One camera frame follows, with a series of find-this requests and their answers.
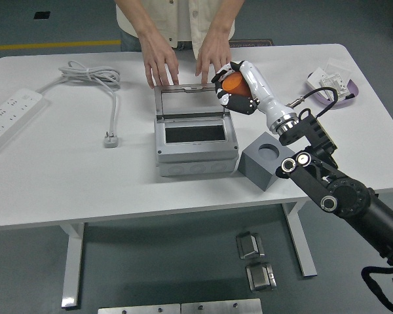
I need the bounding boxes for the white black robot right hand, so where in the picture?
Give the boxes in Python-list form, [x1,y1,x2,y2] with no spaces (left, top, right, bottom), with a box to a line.
[211,60,296,128]

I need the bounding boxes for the person's torso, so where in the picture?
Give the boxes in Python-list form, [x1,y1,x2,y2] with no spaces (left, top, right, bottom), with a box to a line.
[116,0,245,60]

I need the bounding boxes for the clear plastic bag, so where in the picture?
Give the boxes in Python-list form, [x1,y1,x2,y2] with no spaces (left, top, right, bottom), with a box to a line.
[324,58,352,79]

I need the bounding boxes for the grey block with round hole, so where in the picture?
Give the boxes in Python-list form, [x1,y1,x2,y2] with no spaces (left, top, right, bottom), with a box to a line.
[237,131,297,192]

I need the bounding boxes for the purple tray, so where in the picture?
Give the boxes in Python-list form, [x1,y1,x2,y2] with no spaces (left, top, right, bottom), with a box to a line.
[306,67,362,111]

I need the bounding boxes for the metal plate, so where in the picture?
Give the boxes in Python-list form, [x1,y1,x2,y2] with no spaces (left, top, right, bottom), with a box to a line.
[97,303,181,314]
[181,298,263,314]

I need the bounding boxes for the white power cord with plug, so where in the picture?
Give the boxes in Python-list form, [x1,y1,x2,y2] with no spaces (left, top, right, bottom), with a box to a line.
[35,60,122,148]

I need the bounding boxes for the person's left hand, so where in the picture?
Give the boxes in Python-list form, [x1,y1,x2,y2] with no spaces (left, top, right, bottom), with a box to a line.
[195,31,233,83]

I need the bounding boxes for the orange cylindrical battery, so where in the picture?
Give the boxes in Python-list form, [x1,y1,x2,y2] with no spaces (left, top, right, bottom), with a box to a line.
[222,72,252,98]

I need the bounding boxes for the metal block on floor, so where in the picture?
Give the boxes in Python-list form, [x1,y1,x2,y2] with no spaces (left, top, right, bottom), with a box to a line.
[245,261,278,292]
[235,231,265,260]

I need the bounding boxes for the white switch module in bag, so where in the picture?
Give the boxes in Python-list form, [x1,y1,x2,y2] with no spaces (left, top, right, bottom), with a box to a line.
[319,73,351,101]

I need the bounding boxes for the clear hinged box lid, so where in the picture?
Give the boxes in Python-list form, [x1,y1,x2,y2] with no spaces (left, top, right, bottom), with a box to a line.
[153,83,230,119]

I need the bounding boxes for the white flat card box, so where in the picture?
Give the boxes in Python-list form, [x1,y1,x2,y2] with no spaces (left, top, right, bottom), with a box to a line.
[307,67,328,90]

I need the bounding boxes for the person's right hand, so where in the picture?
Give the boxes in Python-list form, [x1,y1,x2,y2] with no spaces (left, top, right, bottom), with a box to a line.
[139,31,180,89]

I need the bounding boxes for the grey electrical box body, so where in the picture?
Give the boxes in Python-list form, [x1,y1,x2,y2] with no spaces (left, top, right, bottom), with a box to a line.
[153,111,240,177]

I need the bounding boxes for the white table leg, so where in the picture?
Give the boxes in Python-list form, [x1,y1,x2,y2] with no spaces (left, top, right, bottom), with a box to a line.
[60,222,86,310]
[281,201,318,278]

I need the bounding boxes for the white power strip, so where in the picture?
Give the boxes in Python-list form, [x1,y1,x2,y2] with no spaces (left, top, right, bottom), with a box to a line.
[0,87,48,156]

